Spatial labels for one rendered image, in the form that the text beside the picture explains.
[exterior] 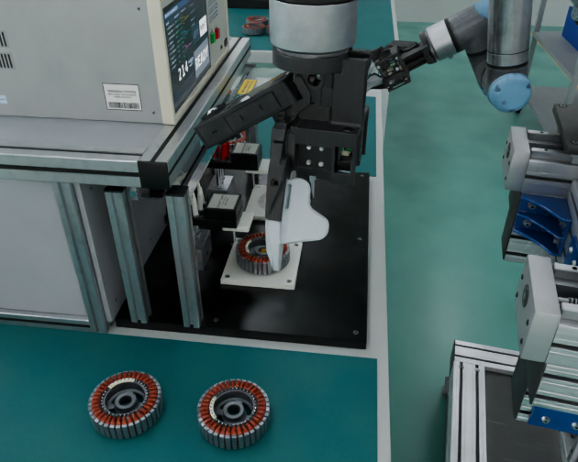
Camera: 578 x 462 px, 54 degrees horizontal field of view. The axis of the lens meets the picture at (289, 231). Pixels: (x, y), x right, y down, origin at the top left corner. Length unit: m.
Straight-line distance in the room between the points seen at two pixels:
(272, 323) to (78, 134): 0.47
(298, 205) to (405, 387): 1.52
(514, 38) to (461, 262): 1.57
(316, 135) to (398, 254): 2.07
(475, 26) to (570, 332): 0.67
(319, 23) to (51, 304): 0.81
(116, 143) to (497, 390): 1.29
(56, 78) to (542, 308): 0.82
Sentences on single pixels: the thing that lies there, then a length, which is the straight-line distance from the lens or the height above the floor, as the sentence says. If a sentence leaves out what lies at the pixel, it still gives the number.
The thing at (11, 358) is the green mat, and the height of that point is 0.75.
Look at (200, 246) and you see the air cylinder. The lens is 1.17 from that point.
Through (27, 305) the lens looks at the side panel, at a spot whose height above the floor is 0.79.
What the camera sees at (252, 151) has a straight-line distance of 1.31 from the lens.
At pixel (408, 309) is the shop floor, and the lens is 2.28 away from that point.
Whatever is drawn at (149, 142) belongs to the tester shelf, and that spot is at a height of 1.11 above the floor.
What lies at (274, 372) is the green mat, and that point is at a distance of 1.00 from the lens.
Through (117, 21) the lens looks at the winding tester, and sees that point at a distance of 0.95.
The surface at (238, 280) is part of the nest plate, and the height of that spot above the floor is 0.78.
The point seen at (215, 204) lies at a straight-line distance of 1.11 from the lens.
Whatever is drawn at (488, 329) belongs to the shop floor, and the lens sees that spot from 2.28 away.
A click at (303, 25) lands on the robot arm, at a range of 0.48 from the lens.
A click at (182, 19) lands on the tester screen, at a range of 1.03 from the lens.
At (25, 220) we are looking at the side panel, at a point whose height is 0.98.
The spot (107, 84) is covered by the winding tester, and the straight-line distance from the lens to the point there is 1.00.
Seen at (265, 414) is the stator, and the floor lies 0.78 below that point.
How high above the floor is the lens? 1.50
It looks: 34 degrees down
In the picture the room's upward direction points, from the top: straight up
